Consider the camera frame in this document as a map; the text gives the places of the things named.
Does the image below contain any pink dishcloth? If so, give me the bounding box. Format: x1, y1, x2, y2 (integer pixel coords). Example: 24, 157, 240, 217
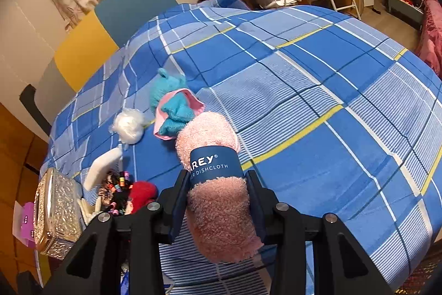
175, 111, 262, 263

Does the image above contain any ornate gold tissue box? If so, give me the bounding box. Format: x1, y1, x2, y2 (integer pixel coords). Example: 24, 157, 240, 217
33, 168, 82, 260

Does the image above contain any purple cardboard box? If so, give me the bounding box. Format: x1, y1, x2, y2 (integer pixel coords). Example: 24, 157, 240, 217
12, 201, 35, 249

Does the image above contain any red plush item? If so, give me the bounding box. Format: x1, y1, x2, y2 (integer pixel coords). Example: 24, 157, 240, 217
126, 181, 158, 215

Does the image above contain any white foam sponge block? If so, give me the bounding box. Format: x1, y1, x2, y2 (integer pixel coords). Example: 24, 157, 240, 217
82, 145, 123, 191

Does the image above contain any blue plaid bed sheet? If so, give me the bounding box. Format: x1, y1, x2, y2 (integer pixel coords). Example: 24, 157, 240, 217
43, 0, 441, 289

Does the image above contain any teal pink knitted toy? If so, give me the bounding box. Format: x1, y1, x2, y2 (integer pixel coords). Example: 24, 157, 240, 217
149, 68, 205, 141

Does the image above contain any pink blanket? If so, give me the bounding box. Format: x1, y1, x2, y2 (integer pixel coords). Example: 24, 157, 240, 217
416, 0, 442, 78

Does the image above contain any tricolour padded headboard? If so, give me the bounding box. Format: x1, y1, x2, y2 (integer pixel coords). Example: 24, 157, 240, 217
34, 0, 177, 123

